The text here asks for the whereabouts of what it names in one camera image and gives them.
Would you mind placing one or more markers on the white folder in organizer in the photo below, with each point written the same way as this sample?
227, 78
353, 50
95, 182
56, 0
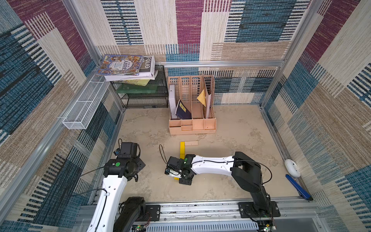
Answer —
172, 102

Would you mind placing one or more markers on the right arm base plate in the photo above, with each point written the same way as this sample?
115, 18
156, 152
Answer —
247, 210

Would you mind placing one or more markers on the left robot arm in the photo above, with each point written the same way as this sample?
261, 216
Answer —
104, 218

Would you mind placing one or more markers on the blue stick tool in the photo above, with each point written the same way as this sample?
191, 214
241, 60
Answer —
302, 192

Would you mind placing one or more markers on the green folder on shelf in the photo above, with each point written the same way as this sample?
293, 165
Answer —
136, 89

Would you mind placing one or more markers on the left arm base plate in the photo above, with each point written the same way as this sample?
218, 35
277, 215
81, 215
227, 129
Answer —
152, 213

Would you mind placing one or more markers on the white wire mesh basket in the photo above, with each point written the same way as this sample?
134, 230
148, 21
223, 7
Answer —
83, 110

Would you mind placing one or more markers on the white round device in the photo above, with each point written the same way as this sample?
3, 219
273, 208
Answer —
292, 168

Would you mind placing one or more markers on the black and white Folio book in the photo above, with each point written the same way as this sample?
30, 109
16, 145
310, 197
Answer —
147, 72

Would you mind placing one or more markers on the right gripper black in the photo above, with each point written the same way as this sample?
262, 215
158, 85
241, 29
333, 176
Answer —
176, 167

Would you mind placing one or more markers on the dark navy booklet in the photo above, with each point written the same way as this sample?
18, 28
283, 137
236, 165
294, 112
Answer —
182, 112

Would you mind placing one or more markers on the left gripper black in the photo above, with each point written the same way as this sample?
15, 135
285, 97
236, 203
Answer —
140, 164

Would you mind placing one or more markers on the black wire shelf rack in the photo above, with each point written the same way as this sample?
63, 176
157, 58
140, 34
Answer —
150, 100

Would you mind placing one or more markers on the pink desk file organizer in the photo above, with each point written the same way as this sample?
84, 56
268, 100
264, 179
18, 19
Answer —
187, 89

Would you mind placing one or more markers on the colourful illustrated book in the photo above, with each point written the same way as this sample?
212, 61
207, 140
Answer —
120, 65

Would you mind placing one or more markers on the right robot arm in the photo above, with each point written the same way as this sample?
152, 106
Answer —
244, 170

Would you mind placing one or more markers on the yellow paper sheet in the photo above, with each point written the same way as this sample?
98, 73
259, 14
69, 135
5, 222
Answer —
202, 98

